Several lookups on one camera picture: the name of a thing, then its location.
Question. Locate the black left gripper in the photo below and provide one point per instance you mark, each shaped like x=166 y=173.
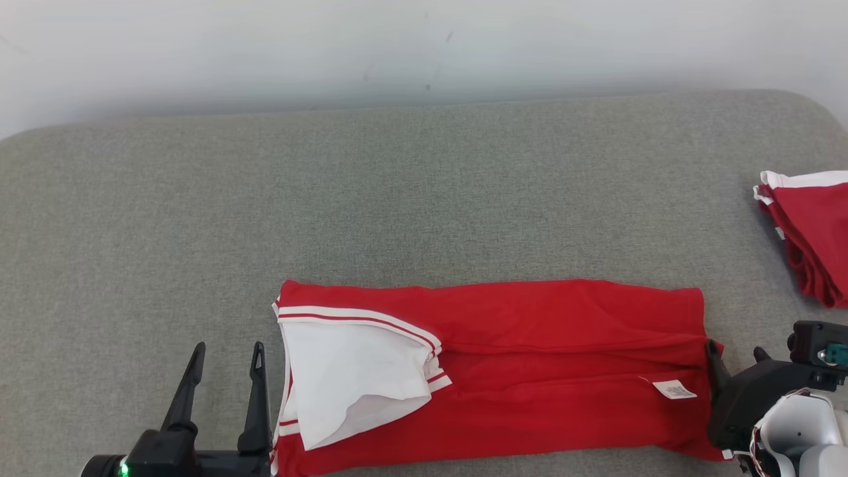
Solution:
x=165 y=457

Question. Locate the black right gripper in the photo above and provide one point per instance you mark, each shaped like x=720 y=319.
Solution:
x=742 y=404

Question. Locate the red shorts white waistband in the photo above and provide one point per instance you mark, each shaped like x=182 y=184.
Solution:
x=818 y=238

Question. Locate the red shirt white striped sleeves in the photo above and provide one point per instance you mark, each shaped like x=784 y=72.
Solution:
x=543 y=331

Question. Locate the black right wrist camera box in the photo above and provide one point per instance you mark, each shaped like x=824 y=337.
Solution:
x=805 y=341

